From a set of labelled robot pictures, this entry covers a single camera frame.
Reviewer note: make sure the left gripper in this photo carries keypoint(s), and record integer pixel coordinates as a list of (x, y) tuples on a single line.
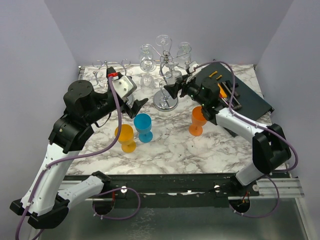
[(136, 106)]

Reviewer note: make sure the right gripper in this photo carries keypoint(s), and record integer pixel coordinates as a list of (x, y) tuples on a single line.
[(173, 89)]

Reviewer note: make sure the clear wine glass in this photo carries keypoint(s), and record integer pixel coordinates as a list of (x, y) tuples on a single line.
[(184, 54), (145, 53), (173, 75), (147, 66)]

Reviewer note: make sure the tall chrome glass rack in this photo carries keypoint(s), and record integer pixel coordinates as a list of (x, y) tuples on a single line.
[(162, 99)]

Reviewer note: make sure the clear wine glass front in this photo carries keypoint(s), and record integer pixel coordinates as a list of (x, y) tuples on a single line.
[(147, 66)]

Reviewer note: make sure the orange plastic goblet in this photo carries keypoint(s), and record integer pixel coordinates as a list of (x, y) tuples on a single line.
[(198, 121)]

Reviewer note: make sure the tall clear flute glass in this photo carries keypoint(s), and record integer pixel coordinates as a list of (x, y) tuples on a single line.
[(164, 42)]

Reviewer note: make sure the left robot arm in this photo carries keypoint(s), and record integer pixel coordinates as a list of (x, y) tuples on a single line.
[(44, 203)]

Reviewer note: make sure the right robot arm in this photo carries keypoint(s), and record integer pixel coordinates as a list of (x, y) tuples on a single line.
[(269, 149)]

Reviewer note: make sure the small chrome glass rack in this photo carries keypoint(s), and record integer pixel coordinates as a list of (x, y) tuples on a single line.
[(100, 74)]

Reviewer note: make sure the blue plastic goblet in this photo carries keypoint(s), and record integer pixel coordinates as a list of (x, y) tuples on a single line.
[(143, 125)]

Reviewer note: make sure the yellow plastic goblet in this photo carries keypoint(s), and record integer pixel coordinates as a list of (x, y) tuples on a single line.
[(126, 139)]

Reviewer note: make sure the yellow utility knife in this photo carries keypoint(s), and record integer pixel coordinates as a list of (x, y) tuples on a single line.
[(222, 93)]

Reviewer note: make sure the dark flat equipment box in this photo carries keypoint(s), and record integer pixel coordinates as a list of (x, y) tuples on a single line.
[(253, 106)]

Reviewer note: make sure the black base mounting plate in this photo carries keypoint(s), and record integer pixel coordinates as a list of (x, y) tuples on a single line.
[(179, 190)]

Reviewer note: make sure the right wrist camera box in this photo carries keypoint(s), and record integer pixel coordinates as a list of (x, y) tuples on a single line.
[(190, 68)]

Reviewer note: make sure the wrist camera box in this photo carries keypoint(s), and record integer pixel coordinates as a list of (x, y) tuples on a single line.
[(123, 84), (190, 68)]

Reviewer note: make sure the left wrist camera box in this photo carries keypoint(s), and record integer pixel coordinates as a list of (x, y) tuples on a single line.
[(123, 84)]

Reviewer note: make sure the yellow handled pliers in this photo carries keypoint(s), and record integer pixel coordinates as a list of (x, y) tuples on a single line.
[(215, 74)]

